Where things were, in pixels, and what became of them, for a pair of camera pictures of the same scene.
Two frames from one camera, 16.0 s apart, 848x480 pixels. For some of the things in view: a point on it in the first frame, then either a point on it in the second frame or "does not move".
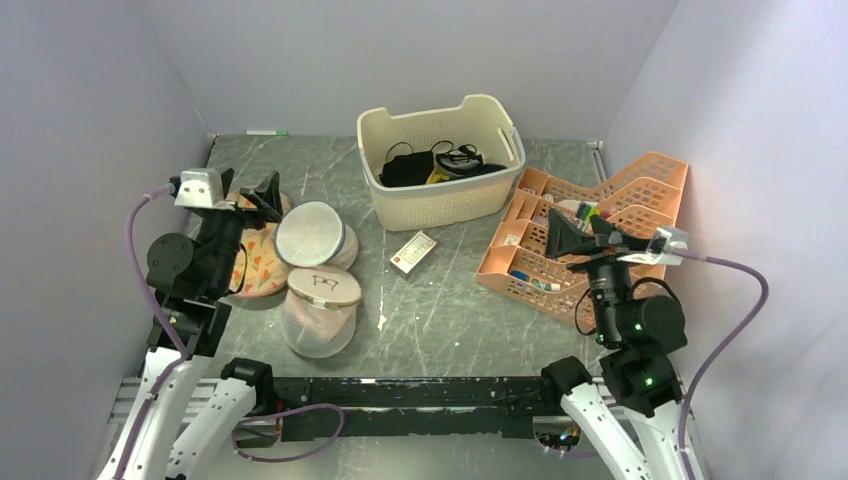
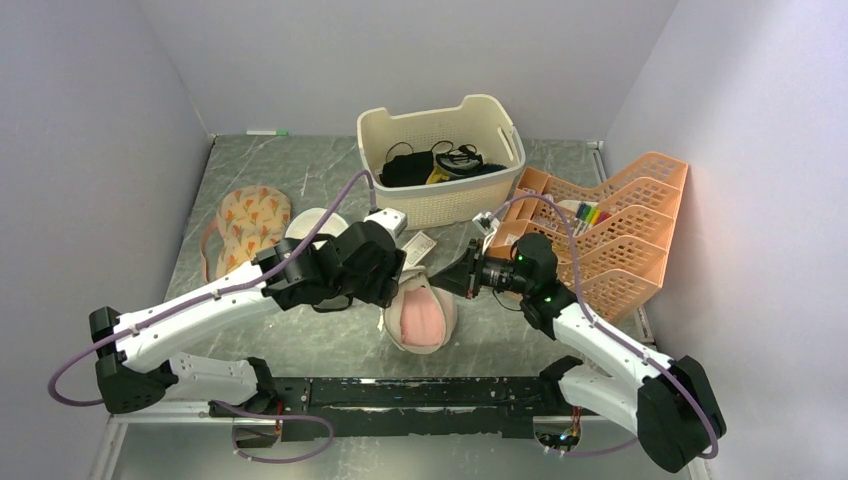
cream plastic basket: [444, 169] does not move
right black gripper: [563, 237] -> [464, 278]
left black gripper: [267, 196] -> [383, 292]
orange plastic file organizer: [633, 199] does not move
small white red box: [407, 259] does not move
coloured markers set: [583, 215] does not move
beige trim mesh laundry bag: [320, 310] -> [415, 278]
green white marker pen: [280, 132] does not move
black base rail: [414, 408] does not move
